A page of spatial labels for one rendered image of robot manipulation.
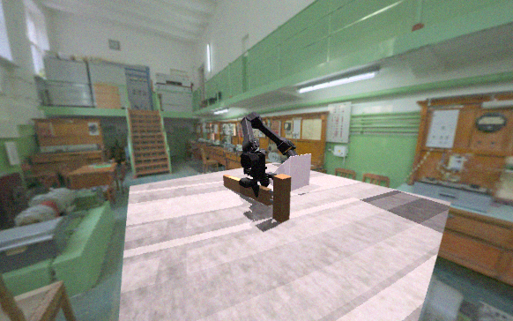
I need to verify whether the light brown wooden board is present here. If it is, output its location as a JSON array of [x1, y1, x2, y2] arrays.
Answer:
[[223, 175, 273, 206]]

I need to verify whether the wooden post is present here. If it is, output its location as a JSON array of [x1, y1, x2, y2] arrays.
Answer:
[[272, 174, 291, 223]]

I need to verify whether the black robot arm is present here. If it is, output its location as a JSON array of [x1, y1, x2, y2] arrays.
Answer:
[[240, 112, 298, 177]]

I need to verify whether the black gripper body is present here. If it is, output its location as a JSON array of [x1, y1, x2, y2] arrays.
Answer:
[[239, 165, 277, 188]]

